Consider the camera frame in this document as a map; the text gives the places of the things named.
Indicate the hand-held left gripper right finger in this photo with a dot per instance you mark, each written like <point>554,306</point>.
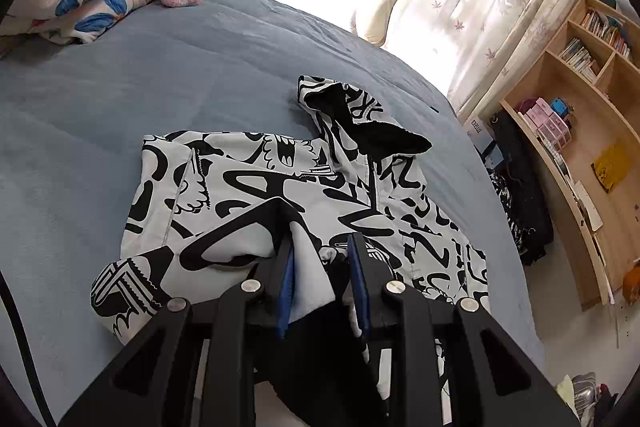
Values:
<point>357,287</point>

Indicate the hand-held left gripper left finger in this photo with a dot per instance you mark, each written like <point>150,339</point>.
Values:
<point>286,289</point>

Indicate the white black graffiti print jacket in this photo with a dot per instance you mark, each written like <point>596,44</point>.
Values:
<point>300,187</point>

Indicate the black clothes pile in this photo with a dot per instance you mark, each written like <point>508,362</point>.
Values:
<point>525,177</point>

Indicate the small white box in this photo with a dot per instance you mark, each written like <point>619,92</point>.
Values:
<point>475,129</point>

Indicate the white paper sheet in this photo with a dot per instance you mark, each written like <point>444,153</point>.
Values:
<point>589,207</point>

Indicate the bed with blue sheet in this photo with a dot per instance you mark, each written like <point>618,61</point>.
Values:
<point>150,82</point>

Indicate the pink mini drawer organizer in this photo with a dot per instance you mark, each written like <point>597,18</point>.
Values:
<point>547,127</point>

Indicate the small blue box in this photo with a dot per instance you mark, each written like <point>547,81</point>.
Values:
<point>560,107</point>

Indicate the yellow packet on shelf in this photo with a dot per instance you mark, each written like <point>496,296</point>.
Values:
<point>611,167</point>

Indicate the light wooden bookshelf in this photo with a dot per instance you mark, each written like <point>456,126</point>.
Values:
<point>610,117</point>

